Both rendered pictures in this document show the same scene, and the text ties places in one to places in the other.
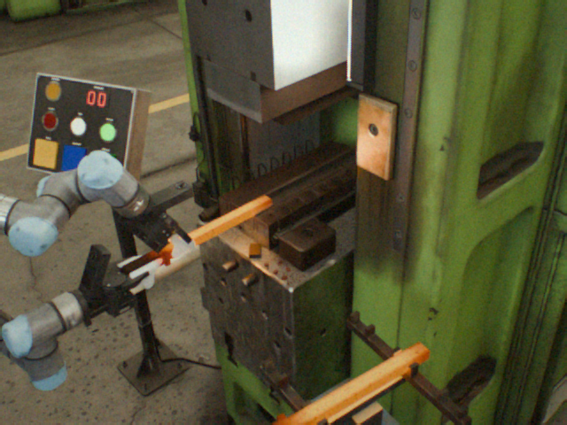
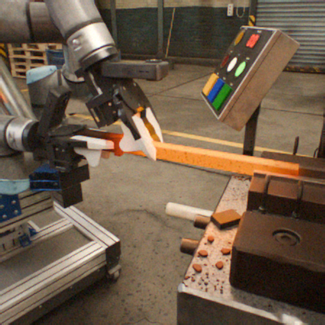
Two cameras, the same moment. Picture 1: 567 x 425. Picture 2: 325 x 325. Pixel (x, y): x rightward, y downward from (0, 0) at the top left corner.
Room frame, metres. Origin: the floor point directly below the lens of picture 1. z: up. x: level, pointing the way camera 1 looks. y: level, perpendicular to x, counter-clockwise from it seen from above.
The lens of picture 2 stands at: (1.00, -0.29, 1.23)
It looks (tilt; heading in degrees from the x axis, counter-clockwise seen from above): 24 degrees down; 62
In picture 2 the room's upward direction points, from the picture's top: straight up
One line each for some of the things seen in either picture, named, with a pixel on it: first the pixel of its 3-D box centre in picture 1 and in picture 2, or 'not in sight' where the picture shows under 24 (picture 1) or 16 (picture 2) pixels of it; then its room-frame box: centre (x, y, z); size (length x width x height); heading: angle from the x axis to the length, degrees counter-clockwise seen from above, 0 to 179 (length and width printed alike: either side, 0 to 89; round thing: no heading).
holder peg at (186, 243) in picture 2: (249, 281); (192, 247); (1.24, 0.08, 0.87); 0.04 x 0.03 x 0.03; 130
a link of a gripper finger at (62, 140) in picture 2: (129, 280); (72, 140); (1.11, 0.33, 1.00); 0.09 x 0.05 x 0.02; 127
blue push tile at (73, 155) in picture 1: (74, 159); (216, 91); (1.64, 0.57, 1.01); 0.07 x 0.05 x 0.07; 65
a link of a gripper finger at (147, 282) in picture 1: (148, 276); (93, 152); (1.15, 0.30, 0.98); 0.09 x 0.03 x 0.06; 127
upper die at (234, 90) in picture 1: (299, 63); not in sight; (1.51, -0.07, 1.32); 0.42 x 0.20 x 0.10; 130
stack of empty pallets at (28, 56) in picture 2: not in sight; (42, 59); (2.06, 7.61, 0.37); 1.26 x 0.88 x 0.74; 122
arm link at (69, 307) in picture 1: (68, 312); (27, 136); (1.04, 0.45, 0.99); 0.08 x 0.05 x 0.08; 40
